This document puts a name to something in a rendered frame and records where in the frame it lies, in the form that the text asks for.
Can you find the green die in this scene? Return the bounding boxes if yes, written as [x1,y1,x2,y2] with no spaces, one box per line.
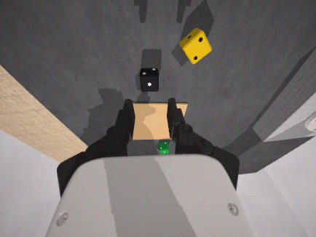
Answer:
[159,141,170,154]

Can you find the black die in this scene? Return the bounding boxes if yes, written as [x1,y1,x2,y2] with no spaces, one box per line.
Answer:
[140,68,159,92]

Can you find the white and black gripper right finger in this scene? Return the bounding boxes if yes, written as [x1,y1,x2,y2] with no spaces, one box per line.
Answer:
[167,98,240,191]

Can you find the tan flat mat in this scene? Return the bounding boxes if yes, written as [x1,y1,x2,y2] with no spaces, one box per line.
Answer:
[133,103,188,140]

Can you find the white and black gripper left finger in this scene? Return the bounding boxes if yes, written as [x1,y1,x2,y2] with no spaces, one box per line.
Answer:
[57,99,135,198]

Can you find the yellow die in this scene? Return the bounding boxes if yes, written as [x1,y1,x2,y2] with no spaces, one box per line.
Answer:
[179,28,212,64]

